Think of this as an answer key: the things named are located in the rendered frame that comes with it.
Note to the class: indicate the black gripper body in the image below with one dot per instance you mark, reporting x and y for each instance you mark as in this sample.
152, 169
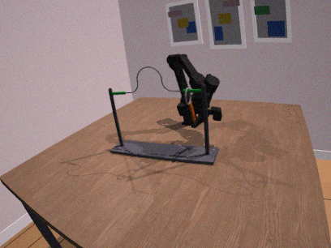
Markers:
215, 111

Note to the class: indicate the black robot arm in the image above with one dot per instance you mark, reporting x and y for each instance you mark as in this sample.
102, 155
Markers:
180, 62

